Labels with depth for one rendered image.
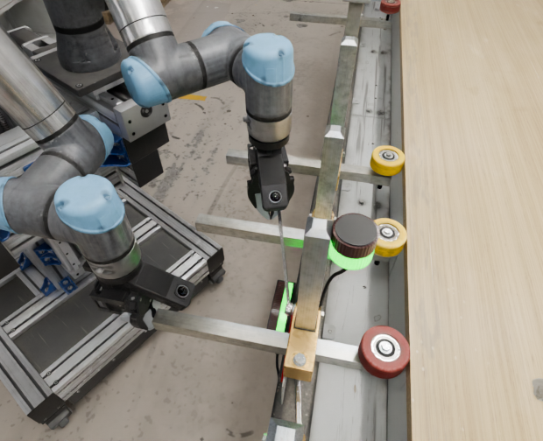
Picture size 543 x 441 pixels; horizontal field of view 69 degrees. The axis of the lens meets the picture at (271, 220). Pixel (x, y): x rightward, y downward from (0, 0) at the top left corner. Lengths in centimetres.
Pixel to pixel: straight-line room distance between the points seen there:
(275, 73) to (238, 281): 133
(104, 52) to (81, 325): 95
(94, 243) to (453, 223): 69
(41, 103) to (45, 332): 113
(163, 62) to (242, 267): 135
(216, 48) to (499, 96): 93
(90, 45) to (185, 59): 50
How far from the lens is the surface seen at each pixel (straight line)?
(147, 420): 164
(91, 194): 55
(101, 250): 59
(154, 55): 64
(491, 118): 127
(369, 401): 97
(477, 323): 79
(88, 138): 69
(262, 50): 60
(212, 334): 75
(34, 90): 66
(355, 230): 52
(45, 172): 64
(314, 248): 53
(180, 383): 165
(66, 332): 163
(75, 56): 113
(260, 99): 62
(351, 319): 104
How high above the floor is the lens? 153
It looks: 49 degrees down
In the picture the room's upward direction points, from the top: straight up
